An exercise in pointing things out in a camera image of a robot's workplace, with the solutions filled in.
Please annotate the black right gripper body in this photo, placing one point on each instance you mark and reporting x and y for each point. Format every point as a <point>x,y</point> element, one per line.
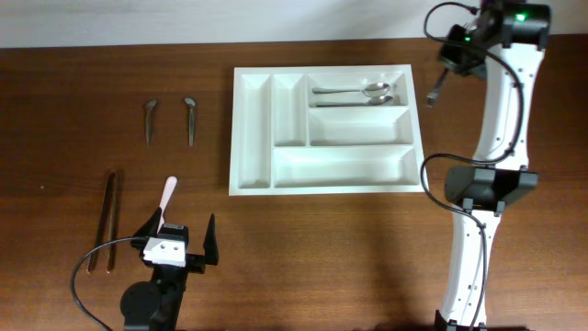
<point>462,58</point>

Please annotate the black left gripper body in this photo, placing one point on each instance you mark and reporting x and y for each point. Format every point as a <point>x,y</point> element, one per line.
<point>195,263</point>

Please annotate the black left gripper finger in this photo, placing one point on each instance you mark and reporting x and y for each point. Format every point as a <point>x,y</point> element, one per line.
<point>150,228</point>
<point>210,245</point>

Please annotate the silver fork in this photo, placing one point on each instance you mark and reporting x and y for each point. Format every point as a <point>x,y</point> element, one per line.
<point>432,96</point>

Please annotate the silver tablespoon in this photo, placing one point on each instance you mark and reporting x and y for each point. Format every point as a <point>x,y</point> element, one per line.
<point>373,102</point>
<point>372,90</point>

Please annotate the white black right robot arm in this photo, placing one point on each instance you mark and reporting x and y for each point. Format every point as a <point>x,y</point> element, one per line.
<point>505,45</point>

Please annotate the dark chopstick right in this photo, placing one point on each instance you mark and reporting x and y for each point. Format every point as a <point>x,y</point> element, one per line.
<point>112,223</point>

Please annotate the dark chopstick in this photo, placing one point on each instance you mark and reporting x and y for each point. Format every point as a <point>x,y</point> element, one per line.
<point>112,223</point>
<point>104,214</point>

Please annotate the dark chopstick left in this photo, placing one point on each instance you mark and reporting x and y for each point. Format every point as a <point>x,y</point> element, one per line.
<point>104,214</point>

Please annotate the small bent spoon left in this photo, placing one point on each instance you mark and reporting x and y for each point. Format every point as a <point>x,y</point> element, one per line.
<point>149,107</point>

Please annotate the small bent spoon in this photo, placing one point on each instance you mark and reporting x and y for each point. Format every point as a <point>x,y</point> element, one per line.
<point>149,107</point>
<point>191,103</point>

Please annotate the white plastic cutlery tray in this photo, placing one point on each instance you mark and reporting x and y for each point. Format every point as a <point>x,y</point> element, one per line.
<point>283,145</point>

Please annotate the small bent spoon right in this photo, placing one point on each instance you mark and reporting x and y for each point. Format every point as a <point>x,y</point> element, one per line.
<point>191,103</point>

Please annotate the pink handled utensil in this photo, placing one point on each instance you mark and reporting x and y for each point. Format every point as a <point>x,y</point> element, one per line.
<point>169,188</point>

